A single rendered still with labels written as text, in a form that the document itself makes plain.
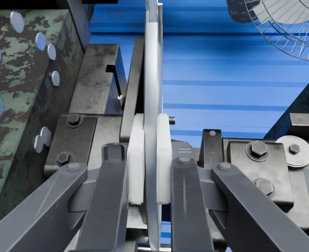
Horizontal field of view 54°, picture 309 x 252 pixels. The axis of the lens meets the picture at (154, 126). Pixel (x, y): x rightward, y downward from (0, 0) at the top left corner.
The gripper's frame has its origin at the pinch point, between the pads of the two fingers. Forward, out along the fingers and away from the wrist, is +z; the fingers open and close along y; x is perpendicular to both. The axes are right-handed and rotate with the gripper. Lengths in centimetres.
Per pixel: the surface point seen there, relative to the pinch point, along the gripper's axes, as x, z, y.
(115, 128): -5.8, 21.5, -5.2
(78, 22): 7.9, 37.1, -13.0
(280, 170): -12.2, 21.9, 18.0
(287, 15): 10, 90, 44
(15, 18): 8.0, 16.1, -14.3
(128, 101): 0.7, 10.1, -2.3
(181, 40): -4, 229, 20
